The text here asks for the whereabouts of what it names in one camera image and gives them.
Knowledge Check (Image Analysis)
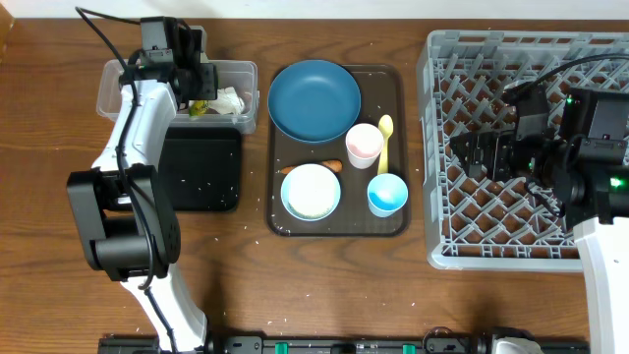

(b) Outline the grey dishwasher rack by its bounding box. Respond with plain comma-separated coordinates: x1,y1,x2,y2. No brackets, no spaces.
417,29,628,272

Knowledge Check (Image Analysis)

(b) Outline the black rectangular tray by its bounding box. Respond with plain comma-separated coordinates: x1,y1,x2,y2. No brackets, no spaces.
158,127,243,212

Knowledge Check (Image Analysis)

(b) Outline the light blue small bowl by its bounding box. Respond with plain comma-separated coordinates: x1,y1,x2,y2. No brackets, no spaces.
280,163,342,222

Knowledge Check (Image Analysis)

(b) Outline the orange carrot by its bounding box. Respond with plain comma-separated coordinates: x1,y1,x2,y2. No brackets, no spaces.
280,159,343,175

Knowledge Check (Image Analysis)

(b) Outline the snack wrapper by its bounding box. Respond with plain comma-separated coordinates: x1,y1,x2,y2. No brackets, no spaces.
189,87,246,117

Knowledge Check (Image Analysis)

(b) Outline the light blue plastic cup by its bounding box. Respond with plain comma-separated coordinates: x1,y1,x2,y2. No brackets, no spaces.
367,173,409,218

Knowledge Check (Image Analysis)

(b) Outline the brown serving tray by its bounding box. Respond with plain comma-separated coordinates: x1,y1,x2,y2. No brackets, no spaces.
264,64,410,237

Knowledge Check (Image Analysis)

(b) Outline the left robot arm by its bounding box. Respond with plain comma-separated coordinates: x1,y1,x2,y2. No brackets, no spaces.
67,17,217,353

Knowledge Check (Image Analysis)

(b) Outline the yellow plastic spoon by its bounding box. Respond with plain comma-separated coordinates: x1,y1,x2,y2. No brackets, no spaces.
377,114,394,175

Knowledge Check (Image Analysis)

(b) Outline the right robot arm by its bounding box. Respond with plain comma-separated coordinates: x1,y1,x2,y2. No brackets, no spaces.
449,86,628,353

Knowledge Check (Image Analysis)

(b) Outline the pink plastic cup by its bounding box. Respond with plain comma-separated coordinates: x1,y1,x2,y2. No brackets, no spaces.
345,123,383,169

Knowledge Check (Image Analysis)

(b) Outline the dark blue bowl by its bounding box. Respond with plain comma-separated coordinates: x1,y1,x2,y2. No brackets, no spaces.
267,60,362,145

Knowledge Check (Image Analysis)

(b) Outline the clear plastic waste bin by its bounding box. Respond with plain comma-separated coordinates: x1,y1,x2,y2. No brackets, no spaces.
96,60,259,134

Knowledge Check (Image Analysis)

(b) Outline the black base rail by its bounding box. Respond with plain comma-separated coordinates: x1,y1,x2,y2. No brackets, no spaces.
96,336,591,354

